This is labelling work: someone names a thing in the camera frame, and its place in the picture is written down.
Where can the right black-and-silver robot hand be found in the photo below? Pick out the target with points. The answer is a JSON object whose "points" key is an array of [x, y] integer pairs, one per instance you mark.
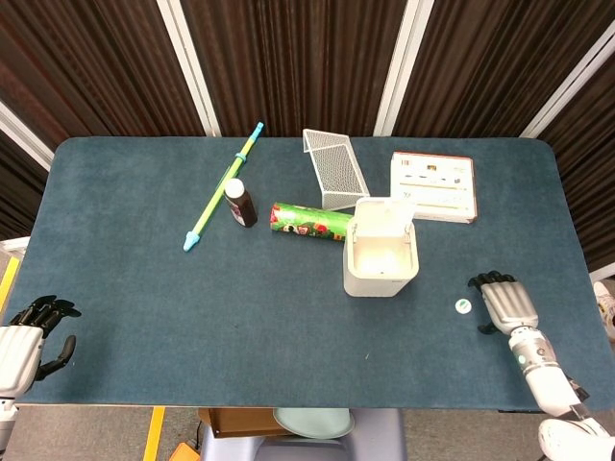
{"points": [[509, 305]]}

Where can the brown cardboard box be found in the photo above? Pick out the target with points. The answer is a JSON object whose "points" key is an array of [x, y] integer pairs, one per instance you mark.
{"points": [[240, 422]]}

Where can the green patterned tube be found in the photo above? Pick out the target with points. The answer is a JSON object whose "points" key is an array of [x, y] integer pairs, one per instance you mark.
{"points": [[307, 223]]}

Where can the white shoe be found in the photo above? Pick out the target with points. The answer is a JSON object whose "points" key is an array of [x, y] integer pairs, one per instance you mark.
{"points": [[606, 307]]}

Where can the pale green round plate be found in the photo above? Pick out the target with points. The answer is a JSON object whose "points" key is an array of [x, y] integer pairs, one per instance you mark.
{"points": [[317, 422]]}

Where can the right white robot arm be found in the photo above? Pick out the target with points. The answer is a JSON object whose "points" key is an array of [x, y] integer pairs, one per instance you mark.
{"points": [[548, 379]]}

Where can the left black-and-silver robot hand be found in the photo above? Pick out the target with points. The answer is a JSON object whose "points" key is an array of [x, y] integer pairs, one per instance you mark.
{"points": [[17, 350]]}

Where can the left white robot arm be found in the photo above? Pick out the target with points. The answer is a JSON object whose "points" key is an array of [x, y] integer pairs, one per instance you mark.
{"points": [[6, 418]]}

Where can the orange floor object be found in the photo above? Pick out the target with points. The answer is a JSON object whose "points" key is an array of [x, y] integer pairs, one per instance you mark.
{"points": [[185, 453]]}

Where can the white partition post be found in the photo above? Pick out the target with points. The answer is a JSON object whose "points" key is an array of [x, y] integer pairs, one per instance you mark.
{"points": [[572, 81], [401, 67], [192, 67], [24, 137]]}

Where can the green and blue water squirter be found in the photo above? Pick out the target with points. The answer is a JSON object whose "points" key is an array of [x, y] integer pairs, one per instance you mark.
{"points": [[211, 204]]}

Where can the blue felt table mat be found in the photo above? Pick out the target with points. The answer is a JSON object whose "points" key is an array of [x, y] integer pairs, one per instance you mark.
{"points": [[192, 312]]}

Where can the white square lidded bin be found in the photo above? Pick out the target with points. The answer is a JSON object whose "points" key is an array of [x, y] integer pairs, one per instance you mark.
{"points": [[375, 283]]}

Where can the white frame piece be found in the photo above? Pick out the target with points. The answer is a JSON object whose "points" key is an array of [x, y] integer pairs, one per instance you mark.
{"points": [[14, 245]]}

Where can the white flat cardboard box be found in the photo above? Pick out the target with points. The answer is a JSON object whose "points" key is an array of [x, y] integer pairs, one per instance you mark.
{"points": [[437, 182]]}

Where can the dark brown bottle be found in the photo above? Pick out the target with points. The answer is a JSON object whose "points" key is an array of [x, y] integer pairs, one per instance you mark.
{"points": [[242, 204]]}

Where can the grey plastic stool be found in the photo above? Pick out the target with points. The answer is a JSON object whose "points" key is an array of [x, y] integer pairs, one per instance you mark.
{"points": [[375, 437]]}

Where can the brown ribbed partition panel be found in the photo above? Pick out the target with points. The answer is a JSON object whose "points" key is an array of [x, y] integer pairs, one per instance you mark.
{"points": [[591, 168], [17, 192], [298, 62], [490, 62], [86, 62]]}

